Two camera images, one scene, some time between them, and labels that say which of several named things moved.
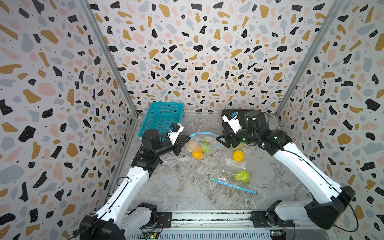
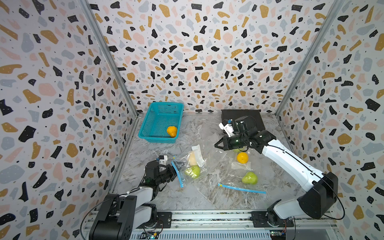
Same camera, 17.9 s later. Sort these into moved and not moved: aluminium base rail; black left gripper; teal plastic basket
Moved: black left gripper
Not moved: aluminium base rail; teal plastic basket
